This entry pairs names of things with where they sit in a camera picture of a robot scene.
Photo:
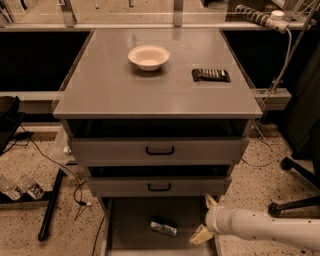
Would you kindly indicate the clear water bottle right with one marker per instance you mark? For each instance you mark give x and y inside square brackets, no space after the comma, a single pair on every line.
[32,188]

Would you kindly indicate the black office chair base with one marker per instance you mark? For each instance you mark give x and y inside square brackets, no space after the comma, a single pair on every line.
[304,190]

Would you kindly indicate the silver blue redbull can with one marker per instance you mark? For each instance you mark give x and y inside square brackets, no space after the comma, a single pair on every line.
[163,228]

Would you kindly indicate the clear water bottle left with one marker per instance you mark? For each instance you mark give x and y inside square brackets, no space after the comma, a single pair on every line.
[10,189]

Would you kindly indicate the black metal stand frame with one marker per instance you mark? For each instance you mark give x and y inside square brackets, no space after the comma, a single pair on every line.
[50,197]

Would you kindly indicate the clear water bottle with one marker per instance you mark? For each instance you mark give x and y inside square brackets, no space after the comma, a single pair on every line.
[10,189]
[32,188]

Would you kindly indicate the grey top drawer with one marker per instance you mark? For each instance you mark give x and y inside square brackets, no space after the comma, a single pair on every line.
[94,152]

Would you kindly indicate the grey drawer cabinet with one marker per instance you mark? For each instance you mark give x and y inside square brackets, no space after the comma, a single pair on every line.
[110,97]

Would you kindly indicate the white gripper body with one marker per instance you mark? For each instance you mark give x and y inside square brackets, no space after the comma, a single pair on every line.
[212,219]

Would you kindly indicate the black middle drawer handle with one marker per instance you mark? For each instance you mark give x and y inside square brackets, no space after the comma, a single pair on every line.
[159,188]

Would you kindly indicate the black bag on left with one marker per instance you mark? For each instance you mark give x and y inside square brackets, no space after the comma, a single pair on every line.
[10,119]

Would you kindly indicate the grey bottom drawer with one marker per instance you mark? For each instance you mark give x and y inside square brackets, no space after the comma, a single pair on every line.
[128,230]

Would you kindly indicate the black drawer handle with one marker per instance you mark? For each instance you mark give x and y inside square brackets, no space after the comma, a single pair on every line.
[159,188]
[160,152]

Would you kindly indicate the grey drawer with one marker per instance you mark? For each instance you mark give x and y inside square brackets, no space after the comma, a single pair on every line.
[128,230]
[94,152]
[137,186]

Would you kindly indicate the black top drawer handle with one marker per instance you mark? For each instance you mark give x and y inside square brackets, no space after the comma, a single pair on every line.
[160,152]

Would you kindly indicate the grey middle drawer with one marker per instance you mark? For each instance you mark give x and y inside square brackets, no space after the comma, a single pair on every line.
[137,186]

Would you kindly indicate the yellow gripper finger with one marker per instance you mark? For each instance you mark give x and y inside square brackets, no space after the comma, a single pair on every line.
[201,235]
[210,201]

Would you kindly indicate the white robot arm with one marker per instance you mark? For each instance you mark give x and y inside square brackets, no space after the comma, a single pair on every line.
[256,225]

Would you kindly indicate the black snack bar packet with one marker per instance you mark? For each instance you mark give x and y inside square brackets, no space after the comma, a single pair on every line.
[213,75]

